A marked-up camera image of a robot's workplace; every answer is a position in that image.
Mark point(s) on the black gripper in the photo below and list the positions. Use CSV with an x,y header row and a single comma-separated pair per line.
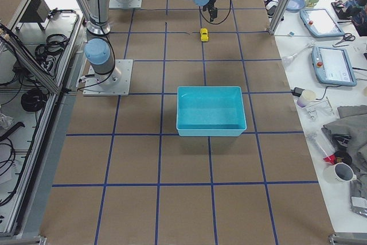
x,y
211,8

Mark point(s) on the yellow beetle toy car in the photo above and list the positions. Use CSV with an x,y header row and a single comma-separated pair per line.
x,y
204,35

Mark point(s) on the light blue plastic bin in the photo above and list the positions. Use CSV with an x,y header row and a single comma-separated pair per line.
x,y
210,111

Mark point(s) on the far teach pendant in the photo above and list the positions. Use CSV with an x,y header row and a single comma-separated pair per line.
x,y
320,23

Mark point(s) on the teach pendant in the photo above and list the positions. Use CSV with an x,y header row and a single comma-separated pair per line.
x,y
332,66
320,23

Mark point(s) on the near teach pendant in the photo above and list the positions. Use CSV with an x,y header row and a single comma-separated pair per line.
x,y
332,66

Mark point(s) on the black scissors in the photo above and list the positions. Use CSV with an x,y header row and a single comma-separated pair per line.
x,y
346,38

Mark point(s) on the grey cloth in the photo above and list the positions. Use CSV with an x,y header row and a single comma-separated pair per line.
x,y
351,123

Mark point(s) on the white mug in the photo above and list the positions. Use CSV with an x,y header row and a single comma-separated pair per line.
x,y
339,173

